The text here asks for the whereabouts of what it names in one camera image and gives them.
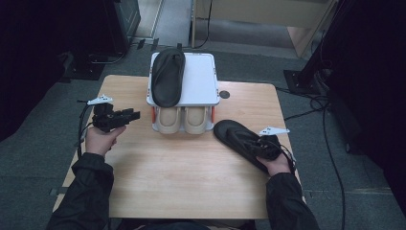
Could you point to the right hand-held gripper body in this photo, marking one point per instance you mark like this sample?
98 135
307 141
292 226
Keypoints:
269 148

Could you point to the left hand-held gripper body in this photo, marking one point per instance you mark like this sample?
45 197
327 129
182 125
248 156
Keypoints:
107 119

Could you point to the black flip-flop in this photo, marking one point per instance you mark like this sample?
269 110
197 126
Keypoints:
228 134
167 80

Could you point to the cream clog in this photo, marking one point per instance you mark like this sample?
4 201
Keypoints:
168 119
195 119

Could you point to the white two-tier shoe rack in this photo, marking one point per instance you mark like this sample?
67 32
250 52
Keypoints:
199 80

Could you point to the person's right hand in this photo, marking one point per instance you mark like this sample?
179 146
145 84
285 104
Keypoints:
277 166

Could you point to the person's left hand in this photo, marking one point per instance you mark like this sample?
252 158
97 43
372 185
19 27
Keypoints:
100 142

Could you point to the round black table grommet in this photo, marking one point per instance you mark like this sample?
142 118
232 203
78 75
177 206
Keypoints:
224 94

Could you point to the black stand base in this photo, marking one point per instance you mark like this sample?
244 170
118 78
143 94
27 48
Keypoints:
84 68

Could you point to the black metal stand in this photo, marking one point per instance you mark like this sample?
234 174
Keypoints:
301 81

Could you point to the dark cabinet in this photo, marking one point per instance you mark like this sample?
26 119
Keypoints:
124 22

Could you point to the person's dark clothing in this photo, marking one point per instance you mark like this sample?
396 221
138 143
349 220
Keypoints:
178 226

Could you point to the light wooden furniture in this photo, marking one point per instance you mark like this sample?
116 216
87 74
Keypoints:
255 11

